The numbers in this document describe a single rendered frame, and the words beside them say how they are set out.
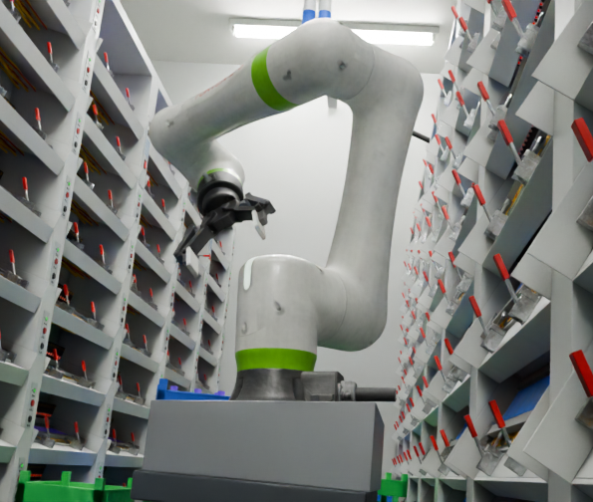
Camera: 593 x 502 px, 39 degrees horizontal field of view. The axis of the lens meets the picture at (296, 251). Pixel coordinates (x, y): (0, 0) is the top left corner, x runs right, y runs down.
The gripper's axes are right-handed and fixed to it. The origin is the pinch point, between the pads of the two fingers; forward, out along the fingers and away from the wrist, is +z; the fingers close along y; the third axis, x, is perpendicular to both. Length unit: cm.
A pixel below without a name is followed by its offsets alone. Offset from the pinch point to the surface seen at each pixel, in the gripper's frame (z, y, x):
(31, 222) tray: -79, -56, 0
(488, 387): 14, 28, 42
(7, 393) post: -62, -85, 33
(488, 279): 1.4, 37.5, 30.1
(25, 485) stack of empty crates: -25, -76, 38
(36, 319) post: -74, -71, 23
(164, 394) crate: -35, -39, 40
